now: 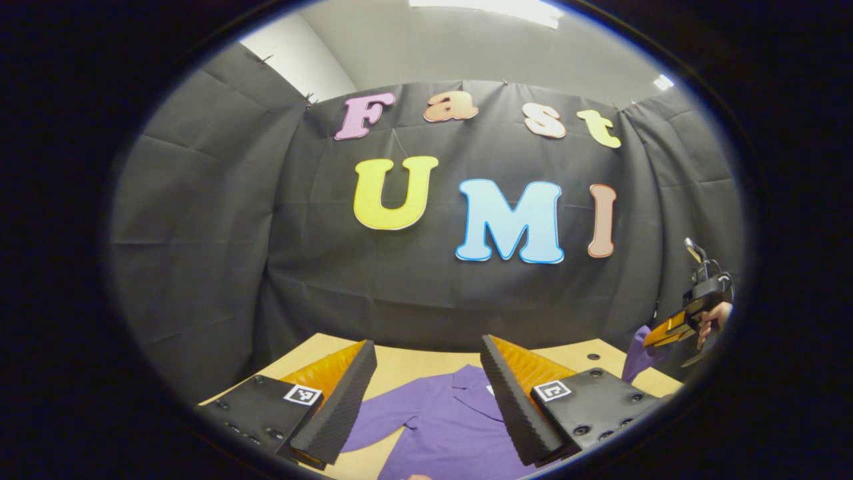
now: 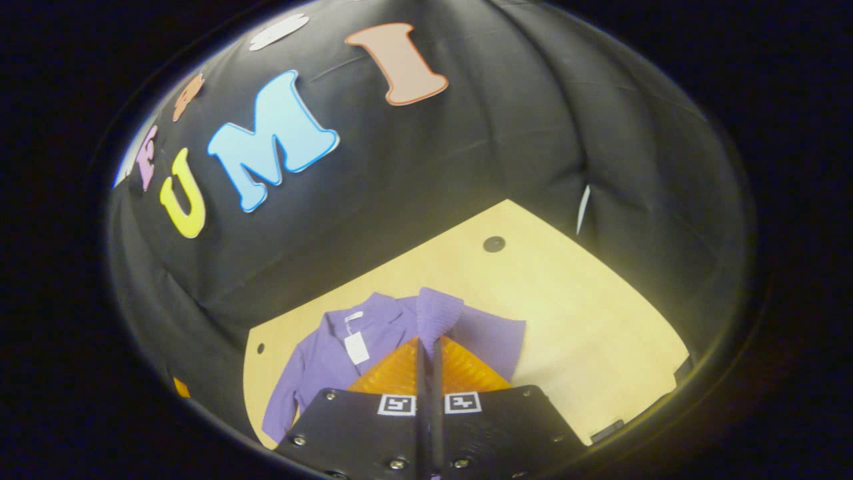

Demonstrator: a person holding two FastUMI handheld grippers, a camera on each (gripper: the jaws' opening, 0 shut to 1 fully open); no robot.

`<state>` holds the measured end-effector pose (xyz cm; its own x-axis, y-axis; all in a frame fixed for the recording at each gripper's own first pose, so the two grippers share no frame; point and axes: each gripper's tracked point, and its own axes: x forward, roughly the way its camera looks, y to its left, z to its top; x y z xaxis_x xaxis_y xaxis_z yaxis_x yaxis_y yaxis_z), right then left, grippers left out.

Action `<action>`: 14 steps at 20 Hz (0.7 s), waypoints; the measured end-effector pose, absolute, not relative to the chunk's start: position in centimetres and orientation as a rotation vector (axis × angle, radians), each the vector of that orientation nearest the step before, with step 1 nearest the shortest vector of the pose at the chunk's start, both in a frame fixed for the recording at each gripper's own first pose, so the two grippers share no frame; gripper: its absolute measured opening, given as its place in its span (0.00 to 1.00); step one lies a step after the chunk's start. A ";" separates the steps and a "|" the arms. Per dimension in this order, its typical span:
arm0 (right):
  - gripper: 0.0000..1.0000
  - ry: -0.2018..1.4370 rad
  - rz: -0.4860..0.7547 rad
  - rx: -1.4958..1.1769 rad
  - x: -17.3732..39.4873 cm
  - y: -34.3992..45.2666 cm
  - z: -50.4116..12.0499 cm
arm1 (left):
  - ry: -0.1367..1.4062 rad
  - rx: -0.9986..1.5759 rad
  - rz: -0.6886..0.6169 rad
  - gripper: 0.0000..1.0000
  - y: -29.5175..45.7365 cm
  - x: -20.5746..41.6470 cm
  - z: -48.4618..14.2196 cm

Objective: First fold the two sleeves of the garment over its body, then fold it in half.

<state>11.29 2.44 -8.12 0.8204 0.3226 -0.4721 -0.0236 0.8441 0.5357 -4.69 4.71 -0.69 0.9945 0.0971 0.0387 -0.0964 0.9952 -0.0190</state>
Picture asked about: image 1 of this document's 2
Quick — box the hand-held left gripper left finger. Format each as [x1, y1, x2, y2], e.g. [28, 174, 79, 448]
[193, 339, 378, 471]

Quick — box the black backdrop cloth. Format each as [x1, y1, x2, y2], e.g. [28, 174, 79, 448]
[109, 41, 746, 404]

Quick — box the purple knit shirt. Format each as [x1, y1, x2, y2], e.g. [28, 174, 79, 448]
[341, 325, 669, 480]

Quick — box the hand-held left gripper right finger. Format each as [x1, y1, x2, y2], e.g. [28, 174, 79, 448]
[480, 334, 672, 467]

